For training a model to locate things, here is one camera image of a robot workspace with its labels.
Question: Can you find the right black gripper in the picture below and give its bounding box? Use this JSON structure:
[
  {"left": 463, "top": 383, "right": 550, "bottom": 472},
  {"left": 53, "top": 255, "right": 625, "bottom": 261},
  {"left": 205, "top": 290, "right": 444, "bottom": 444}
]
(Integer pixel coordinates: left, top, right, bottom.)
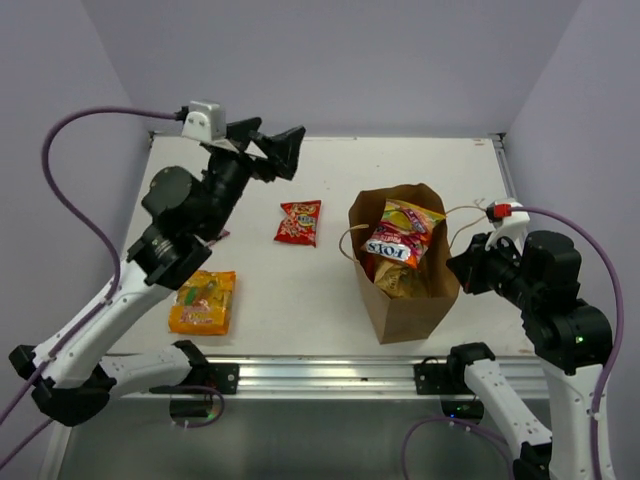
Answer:
[{"left": 447, "top": 228, "right": 541, "bottom": 307}]

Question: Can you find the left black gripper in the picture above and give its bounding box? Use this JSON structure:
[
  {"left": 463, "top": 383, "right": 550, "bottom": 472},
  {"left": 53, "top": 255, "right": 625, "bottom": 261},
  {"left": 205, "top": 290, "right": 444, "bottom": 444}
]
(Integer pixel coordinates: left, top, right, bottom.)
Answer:
[{"left": 204, "top": 119, "right": 307, "bottom": 237}]

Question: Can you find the beige blue chips bag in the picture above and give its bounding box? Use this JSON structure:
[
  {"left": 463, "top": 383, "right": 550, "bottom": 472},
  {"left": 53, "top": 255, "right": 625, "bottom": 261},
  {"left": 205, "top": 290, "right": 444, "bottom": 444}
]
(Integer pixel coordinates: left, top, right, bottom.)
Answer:
[{"left": 373, "top": 259, "right": 429, "bottom": 299}]

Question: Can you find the red Fox's candy bag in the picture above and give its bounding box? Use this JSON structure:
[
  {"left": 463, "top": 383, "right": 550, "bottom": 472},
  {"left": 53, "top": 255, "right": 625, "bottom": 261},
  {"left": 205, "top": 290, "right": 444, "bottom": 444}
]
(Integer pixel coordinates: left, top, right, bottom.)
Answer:
[{"left": 361, "top": 199, "right": 446, "bottom": 269}]

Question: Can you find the brown paper bag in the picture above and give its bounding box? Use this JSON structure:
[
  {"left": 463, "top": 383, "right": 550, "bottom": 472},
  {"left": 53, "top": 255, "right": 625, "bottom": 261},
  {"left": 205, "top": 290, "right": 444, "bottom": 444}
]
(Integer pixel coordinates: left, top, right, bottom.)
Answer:
[{"left": 338, "top": 183, "right": 460, "bottom": 344}]

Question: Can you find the small red snack bag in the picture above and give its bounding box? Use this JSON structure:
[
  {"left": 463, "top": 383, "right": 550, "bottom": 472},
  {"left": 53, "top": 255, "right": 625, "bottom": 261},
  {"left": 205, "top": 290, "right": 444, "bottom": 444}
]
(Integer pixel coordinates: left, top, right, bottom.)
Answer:
[{"left": 274, "top": 200, "right": 322, "bottom": 247}]

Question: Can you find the cassava chips bag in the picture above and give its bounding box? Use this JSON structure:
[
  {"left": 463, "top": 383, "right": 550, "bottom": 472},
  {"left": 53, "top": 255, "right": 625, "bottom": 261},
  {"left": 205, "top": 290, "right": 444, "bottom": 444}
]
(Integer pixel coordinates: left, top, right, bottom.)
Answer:
[{"left": 361, "top": 254, "right": 376, "bottom": 282}]

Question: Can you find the purple snack bag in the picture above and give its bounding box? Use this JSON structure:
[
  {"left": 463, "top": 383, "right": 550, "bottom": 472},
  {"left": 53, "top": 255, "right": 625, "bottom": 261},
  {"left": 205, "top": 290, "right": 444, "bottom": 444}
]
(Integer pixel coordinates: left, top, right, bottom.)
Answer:
[{"left": 207, "top": 229, "right": 230, "bottom": 247}]

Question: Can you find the yellow gummy candy bag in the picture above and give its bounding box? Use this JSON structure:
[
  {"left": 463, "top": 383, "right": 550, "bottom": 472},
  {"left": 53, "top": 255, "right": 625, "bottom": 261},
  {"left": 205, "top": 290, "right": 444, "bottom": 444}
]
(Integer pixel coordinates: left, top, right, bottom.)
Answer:
[{"left": 168, "top": 270, "right": 236, "bottom": 336}]

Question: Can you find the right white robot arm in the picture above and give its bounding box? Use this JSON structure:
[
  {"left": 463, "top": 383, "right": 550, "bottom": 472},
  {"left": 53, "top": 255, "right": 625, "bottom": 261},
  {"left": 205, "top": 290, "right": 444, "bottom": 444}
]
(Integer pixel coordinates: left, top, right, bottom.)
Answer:
[{"left": 445, "top": 231, "right": 615, "bottom": 479}]

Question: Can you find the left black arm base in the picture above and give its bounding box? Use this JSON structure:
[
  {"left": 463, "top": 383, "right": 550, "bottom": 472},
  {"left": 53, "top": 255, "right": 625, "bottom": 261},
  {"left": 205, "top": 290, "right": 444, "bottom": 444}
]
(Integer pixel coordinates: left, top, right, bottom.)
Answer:
[{"left": 164, "top": 362, "right": 241, "bottom": 419}]

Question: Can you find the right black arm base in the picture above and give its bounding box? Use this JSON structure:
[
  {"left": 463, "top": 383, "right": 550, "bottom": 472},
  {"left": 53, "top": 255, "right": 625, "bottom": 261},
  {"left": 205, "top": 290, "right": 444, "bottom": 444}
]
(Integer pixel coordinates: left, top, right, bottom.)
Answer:
[{"left": 413, "top": 357, "right": 485, "bottom": 424}]

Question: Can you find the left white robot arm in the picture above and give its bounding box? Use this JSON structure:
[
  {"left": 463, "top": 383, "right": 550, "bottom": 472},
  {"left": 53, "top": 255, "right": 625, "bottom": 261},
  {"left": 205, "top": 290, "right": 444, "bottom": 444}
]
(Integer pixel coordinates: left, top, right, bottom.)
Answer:
[{"left": 9, "top": 117, "right": 306, "bottom": 427}]

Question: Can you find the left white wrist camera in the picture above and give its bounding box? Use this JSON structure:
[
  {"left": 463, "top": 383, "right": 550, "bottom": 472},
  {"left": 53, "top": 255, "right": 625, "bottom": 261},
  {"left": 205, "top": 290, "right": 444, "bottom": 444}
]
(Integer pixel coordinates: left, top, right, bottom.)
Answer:
[{"left": 181, "top": 100, "right": 227, "bottom": 145}]

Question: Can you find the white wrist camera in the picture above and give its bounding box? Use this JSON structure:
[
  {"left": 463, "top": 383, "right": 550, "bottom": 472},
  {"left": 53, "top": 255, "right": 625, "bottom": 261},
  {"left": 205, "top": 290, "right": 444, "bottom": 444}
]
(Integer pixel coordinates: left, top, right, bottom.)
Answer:
[
  {"left": 181, "top": 100, "right": 227, "bottom": 145},
  {"left": 485, "top": 197, "right": 530, "bottom": 251}
]

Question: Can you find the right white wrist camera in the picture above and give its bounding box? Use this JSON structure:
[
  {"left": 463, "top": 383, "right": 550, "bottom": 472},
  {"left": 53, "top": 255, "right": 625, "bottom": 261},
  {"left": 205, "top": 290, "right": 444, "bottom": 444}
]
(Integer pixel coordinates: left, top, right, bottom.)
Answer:
[{"left": 485, "top": 197, "right": 530, "bottom": 251}]

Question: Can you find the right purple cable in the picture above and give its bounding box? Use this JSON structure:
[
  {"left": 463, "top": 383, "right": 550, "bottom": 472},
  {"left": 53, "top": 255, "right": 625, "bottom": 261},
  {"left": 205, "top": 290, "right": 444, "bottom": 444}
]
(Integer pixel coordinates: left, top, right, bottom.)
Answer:
[{"left": 399, "top": 204, "right": 626, "bottom": 471}]

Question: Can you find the purple cable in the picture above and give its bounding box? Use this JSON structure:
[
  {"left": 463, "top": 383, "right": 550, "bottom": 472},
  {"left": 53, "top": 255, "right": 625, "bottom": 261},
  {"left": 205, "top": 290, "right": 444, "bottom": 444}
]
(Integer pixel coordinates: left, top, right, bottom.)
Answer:
[
  {"left": 399, "top": 204, "right": 626, "bottom": 471},
  {"left": 0, "top": 107, "right": 181, "bottom": 466}
]

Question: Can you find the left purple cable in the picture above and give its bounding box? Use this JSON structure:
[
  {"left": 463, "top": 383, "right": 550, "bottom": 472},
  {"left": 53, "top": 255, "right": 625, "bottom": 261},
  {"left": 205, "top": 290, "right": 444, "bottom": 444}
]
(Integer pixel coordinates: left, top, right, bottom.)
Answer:
[{"left": 0, "top": 107, "right": 181, "bottom": 466}]

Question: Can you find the aluminium frame rail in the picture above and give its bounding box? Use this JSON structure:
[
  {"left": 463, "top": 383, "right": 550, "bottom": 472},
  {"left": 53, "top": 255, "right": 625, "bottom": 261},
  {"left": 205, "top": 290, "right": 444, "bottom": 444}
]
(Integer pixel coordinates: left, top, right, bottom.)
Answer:
[{"left": 107, "top": 355, "right": 544, "bottom": 401}]

